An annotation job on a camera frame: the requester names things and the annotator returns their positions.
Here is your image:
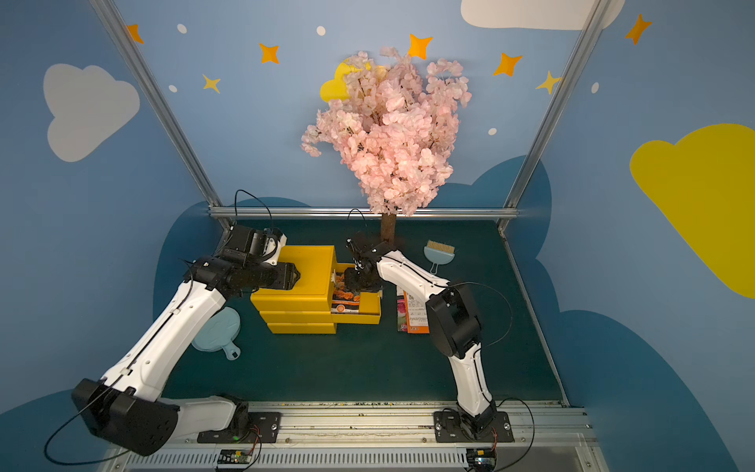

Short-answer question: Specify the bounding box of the left green circuit board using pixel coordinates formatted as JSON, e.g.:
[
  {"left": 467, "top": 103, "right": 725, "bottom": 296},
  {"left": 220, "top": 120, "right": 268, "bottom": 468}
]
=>
[{"left": 216, "top": 450, "right": 255, "bottom": 468}]

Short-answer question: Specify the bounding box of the light blue dustpan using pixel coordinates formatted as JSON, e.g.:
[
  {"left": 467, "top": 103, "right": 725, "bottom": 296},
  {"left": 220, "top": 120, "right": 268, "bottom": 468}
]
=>
[{"left": 192, "top": 307, "right": 241, "bottom": 361}]

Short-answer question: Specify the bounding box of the right aluminium frame post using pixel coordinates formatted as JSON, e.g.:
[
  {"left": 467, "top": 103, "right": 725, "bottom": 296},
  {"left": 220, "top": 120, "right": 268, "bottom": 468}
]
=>
[{"left": 497, "top": 0, "right": 623, "bottom": 239}]

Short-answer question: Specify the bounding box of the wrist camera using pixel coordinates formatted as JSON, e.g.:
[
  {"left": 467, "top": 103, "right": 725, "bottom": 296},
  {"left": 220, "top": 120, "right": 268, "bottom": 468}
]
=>
[
  {"left": 346, "top": 232, "right": 393, "bottom": 264},
  {"left": 219, "top": 225, "right": 287, "bottom": 267}
]

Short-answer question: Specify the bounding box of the right green circuit board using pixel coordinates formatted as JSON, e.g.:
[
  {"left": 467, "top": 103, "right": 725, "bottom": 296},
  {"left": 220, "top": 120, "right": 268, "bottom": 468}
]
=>
[{"left": 465, "top": 448, "right": 497, "bottom": 472}]

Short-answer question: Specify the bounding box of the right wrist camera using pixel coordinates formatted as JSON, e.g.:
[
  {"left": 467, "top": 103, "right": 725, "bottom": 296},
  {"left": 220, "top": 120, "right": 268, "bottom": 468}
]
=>
[{"left": 346, "top": 232, "right": 393, "bottom": 264}]

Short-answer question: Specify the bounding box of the left aluminium frame post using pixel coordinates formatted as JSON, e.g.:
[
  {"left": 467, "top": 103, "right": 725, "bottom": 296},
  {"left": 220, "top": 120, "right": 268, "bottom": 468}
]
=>
[{"left": 90, "top": 0, "right": 222, "bottom": 212}]

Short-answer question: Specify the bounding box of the yellow plastic drawer cabinet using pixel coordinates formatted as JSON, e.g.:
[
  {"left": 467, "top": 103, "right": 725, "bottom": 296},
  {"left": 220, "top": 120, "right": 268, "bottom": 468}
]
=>
[{"left": 250, "top": 246, "right": 337, "bottom": 334}]

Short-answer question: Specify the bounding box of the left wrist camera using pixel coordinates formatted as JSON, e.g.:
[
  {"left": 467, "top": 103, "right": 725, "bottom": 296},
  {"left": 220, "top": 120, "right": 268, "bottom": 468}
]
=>
[{"left": 219, "top": 225, "right": 287, "bottom": 267}]

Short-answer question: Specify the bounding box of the aluminium frame post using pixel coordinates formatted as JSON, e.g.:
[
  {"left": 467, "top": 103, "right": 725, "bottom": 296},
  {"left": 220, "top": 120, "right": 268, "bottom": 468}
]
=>
[
  {"left": 497, "top": 0, "right": 623, "bottom": 239},
  {"left": 90, "top": 0, "right": 222, "bottom": 212}
]

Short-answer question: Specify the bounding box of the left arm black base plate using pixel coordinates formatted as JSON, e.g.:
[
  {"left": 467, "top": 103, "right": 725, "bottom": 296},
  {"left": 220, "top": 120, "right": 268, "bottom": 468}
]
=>
[{"left": 197, "top": 412, "right": 281, "bottom": 444}]

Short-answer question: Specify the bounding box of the pink blossom artificial tree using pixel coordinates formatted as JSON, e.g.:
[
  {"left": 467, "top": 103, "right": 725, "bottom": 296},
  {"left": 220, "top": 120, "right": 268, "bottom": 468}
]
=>
[{"left": 301, "top": 47, "right": 472, "bottom": 243}]

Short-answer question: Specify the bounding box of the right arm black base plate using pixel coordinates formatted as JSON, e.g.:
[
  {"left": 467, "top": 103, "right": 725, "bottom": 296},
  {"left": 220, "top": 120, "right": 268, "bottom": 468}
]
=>
[{"left": 433, "top": 408, "right": 514, "bottom": 444}]

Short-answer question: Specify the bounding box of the horizontal aluminium frame rail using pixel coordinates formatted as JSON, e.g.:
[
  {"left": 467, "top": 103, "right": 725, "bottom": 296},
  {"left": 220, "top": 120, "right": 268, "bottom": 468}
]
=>
[{"left": 208, "top": 206, "right": 518, "bottom": 220}]

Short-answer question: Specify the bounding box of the orange back-side seed bag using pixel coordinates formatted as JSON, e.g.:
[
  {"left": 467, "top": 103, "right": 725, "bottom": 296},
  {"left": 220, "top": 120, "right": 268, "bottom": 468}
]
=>
[{"left": 404, "top": 292, "right": 430, "bottom": 334}]

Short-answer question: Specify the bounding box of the light blue hand brush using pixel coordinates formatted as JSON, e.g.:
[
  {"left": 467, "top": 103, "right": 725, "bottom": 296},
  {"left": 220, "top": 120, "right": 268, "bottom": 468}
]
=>
[{"left": 423, "top": 240, "right": 455, "bottom": 275}]

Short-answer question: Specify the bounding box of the pink flower seed bag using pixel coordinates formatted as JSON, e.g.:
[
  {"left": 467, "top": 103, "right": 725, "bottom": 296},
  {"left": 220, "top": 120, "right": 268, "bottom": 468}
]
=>
[{"left": 396, "top": 295, "right": 408, "bottom": 332}]

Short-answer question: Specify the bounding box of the front aluminium mounting rail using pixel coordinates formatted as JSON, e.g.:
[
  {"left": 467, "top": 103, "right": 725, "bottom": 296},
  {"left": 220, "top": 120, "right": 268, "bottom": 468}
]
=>
[{"left": 100, "top": 399, "right": 609, "bottom": 471}]

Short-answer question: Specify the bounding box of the green circuit board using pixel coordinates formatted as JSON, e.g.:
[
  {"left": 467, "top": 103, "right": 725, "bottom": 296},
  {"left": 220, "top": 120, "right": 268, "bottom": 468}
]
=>
[
  {"left": 465, "top": 448, "right": 497, "bottom": 472},
  {"left": 216, "top": 450, "right": 255, "bottom": 468}
]

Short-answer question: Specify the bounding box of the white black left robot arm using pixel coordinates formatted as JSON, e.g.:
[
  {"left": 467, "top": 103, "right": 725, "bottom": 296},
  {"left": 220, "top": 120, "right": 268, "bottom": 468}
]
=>
[{"left": 72, "top": 257, "right": 301, "bottom": 456}]

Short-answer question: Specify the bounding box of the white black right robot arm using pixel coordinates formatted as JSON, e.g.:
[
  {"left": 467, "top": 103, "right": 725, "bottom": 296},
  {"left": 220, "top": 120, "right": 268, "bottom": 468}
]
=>
[{"left": 345, "top": 239, "right": 497, "bottom": 432}]

